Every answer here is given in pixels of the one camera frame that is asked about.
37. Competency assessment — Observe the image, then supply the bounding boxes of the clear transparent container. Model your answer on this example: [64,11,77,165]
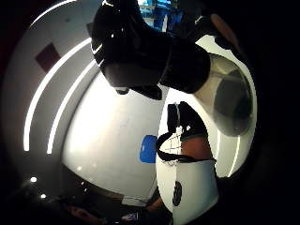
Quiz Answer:
[192,52,255,139]

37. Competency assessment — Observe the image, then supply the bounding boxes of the blue background structure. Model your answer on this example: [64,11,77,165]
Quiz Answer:
[137,0,185,33]

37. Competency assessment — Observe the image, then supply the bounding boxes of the blue rectangular object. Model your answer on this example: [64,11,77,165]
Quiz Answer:
[138,134,159,164]

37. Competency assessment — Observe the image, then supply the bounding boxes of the long ceiling light strip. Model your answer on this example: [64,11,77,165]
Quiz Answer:
[30,0,78,26]
[227,135,242,178]
[22,37,94,153]
[46,59,98,156]

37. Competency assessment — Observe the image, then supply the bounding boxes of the dark red square panel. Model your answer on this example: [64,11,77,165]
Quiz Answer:
[34,41,62,73]

